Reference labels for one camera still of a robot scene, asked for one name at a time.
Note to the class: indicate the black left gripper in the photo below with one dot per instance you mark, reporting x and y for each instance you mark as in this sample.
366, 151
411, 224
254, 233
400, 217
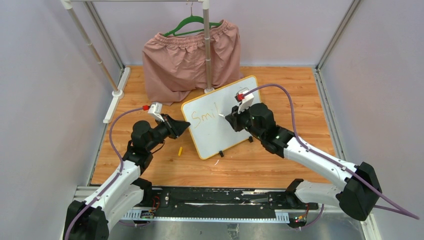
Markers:
175, 128

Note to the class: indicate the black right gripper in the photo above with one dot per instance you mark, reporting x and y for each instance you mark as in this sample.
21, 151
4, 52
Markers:
234, 120

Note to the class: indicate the yellow framed whiteboard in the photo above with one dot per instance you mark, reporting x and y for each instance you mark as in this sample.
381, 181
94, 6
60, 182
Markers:
210, 132

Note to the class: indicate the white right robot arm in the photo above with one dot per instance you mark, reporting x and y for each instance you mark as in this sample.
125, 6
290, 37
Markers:
314, 159

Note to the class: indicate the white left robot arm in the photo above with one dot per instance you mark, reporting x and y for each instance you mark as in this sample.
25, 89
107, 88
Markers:
116, 179

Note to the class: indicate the metal whiteboard stand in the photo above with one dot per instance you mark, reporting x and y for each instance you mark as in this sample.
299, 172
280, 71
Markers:
236, 147

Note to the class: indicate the pink shorts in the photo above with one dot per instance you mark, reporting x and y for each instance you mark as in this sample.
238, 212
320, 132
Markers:
174, 66

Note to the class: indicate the white clothes rack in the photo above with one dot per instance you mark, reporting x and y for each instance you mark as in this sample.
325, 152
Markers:
118, 88

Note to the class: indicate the green clothes hanger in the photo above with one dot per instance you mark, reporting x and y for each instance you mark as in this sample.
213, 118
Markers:
194, 24

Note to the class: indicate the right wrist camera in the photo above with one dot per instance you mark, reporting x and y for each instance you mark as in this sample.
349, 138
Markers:
245, 99

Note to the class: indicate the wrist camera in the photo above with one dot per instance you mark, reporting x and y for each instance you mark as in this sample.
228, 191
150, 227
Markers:
155, 111
245, 99

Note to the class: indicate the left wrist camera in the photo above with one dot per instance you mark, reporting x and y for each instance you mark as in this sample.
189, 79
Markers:
155, 111

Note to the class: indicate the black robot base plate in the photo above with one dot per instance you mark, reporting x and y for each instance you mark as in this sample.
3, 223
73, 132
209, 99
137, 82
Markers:
223, 203

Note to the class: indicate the aluminium cage frame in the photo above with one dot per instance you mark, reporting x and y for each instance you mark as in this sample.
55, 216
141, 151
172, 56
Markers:
287, 42

